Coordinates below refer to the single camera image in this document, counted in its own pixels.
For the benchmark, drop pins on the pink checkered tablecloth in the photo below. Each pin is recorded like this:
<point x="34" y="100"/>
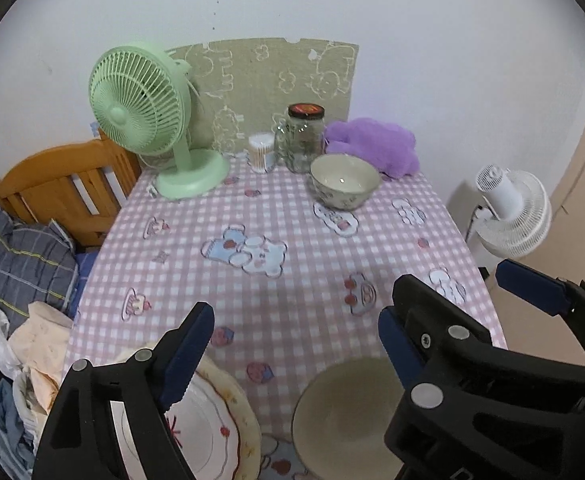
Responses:
<point x="295" y="286"/>

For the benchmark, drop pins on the cotton swab container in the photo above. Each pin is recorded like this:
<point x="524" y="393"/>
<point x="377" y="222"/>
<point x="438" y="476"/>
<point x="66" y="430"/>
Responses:
<point x="261" y="152"/>

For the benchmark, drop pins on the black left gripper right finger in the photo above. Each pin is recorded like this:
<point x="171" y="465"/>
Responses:
<point x="400" y="351"/>

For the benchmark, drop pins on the scalloped yellow floral plate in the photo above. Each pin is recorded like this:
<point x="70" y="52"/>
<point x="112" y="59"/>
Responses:
<point x="246" y="420"/>

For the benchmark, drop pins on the glass jar with dark lid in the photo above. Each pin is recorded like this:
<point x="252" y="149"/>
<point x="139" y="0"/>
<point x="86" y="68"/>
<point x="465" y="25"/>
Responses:
<point x="299" y="137"/>

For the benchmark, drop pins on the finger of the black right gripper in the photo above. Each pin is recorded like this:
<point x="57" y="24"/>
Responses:
<point x="543" y="292"/>
<point x="427" y="316"/>

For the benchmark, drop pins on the green patterned board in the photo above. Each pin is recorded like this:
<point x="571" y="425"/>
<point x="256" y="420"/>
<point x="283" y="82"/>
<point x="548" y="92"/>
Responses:
<point x="244" y="86"/>

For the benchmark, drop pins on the white pink-rimmed plate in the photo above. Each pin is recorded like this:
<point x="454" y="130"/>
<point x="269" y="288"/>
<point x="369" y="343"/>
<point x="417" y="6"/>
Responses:
<point x="204" y="431"/>

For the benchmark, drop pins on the pile of clothes and bags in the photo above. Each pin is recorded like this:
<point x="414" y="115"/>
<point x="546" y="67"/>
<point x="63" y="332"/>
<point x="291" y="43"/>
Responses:
<point x="31" y="361"/>

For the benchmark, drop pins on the purple plush cushion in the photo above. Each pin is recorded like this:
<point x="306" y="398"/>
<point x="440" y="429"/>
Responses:
<point x="390" y="148"/>

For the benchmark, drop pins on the white desk fan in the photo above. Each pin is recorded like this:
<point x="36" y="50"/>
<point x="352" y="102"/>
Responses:
<point x="520" y="212"/>

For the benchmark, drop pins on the grey plaid pillow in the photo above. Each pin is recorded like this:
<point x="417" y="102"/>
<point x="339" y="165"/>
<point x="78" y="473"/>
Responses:
<point x="37" y="263"/>

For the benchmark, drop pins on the cream ceramic bowl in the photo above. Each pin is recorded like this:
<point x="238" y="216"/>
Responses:
<point x="339" y="424"/>
<point x="343" y="182"/>

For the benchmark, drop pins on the green desk fan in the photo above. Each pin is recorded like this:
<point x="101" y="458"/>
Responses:
<point x="142" y="100"/>

